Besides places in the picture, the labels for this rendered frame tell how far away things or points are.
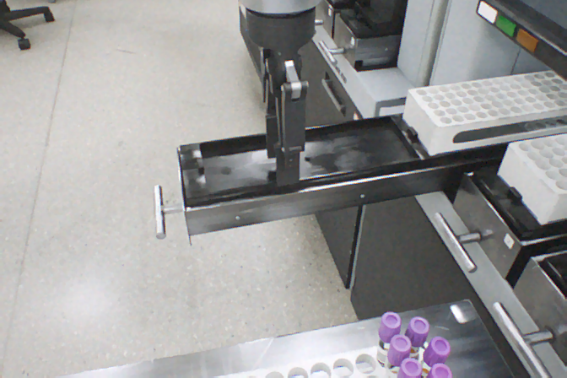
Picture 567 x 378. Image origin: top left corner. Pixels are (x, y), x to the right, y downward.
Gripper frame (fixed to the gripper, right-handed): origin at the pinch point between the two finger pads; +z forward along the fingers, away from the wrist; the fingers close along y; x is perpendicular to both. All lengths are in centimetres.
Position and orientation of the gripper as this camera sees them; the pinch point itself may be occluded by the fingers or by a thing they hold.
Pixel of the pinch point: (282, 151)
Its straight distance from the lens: 64.0
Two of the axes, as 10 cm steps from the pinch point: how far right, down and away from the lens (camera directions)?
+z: 0.2, 7.6, 6.5
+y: -2.4, -6.3, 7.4
